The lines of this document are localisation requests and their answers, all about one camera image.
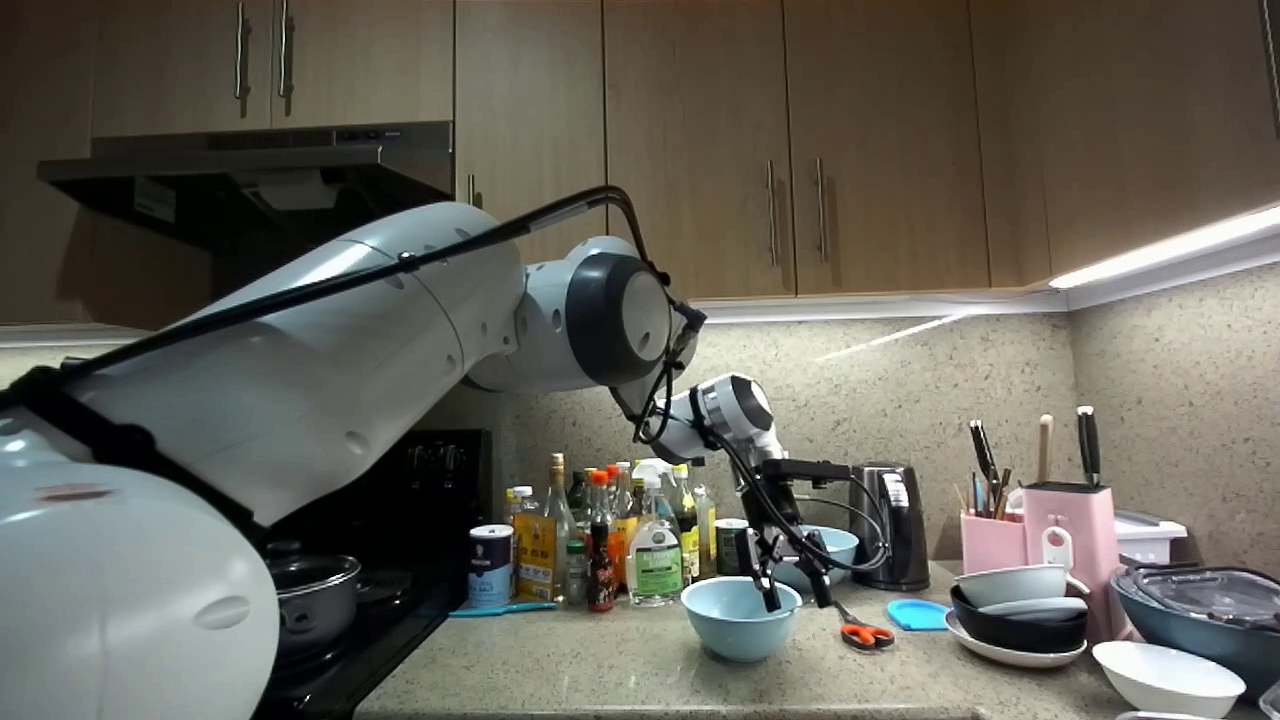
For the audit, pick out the orange scissors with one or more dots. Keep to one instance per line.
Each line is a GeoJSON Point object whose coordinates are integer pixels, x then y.
{"type": "Point", "coordinates": [859, 629]}

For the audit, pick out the white spray bottle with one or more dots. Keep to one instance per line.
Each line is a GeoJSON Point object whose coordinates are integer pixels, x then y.
{"type": "Point", "coordinates": [652, 553]}

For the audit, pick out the blue bowl near edge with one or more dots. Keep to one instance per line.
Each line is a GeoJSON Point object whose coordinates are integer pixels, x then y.
{"type": "Point", "coordinates": [732, 622]}

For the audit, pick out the black range hood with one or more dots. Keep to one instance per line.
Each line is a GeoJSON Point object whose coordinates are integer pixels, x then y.
{"type": "Point", "coordinates": [258, 192]}

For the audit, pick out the under cabinet light strip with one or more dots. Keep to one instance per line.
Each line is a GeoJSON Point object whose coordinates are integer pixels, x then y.
{"type": "Point", "coordinates": [1169, 251]}

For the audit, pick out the black electric kettle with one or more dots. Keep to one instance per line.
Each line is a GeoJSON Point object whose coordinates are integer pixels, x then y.
{"type": "Point", "coordinates": [887, 515]}

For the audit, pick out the pink utensil holder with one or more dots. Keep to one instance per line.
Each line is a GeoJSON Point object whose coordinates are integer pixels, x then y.
{"type": "Point", "coordinates": [990, 541]}

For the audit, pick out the small blue lid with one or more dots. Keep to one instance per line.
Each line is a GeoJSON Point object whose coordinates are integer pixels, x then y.
{"type": "Point", "coordinates": [917, 615]}

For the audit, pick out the yellow label oil bottle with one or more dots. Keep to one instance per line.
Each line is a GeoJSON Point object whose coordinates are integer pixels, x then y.
{"type": "Point", "coordinates": [535, 547]}

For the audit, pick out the white salt canister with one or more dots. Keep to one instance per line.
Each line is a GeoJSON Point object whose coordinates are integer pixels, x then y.
{"type": "Point", "coordinates": [491, 565]}

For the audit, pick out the black pot on stove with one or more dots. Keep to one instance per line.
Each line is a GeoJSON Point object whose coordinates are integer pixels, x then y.
{"type": "Point", "coordinates": [317, 599]}

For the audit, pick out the orange cap sauce bottle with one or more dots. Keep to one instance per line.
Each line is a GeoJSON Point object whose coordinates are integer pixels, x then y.
{"type": "Point", "coordinates": [602, 575]}

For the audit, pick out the blue bowl with white contents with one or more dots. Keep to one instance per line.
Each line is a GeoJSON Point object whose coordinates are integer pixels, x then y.
{"type": "Point", "coordinates": [832, 541]}

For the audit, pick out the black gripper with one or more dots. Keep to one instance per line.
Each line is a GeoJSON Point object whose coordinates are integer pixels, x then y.
{"type": "Point", "coordinates": [781, 502]}

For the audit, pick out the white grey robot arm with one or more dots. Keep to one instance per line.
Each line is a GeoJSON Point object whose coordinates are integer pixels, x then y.
{"type": "Point", "coordinates": [137, 487]}

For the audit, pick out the small white bowl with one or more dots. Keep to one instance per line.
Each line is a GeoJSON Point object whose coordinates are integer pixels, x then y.
{"type": "Point", "coordinates": [1160, 677]}

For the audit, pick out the pink knife block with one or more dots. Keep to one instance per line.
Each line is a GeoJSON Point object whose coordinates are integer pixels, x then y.
{"type": "Point", "coordinates": [1074, 526]}

